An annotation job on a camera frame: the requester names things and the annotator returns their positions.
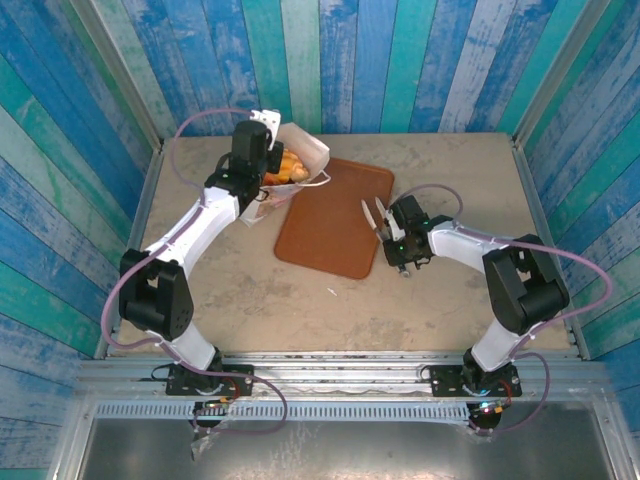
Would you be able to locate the grey slotted cable duct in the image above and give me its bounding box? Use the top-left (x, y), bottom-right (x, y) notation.
top-left (94, 402), bottom-right (474, 426)

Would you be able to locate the brown plastic tray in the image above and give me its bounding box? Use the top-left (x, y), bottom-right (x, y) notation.
top-left (273, 157), bottom-right (396, 281)

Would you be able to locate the aluminium front rail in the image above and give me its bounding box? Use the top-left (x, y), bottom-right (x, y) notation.
top-left (74, 349), bottom-right (609, 401)

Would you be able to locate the aluminium side rail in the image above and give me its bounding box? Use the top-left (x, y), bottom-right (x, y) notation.
top-left (94, 142), bottom-right (166, 359)
top-left (512, 139), bottom-right (591, 361)

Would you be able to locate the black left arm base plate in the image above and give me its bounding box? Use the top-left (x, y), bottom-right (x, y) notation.
top-left (164, 363), bottom-right (255, 398)

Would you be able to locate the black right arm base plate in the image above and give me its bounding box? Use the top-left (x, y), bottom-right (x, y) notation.
top-left (429, 364), bottom-right (523, 399)

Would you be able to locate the grey metal panel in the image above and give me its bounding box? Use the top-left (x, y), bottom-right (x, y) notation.
top-left (79, 417), bottom-right (616, 480)

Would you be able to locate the white printed paper bag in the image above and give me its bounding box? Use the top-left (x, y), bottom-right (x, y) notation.
top-left (238, 122), bottom-right (332, 227)

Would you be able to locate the aluminium corner post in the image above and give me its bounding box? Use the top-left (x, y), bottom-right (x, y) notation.
top-left (510, 0), bottom-right (615, 149)
top-left (69, 0), bottom-right (165, 151)

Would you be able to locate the clear plastic scrap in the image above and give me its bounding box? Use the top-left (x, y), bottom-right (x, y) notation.
top-left (188, 429), bottom-right (216, 461)

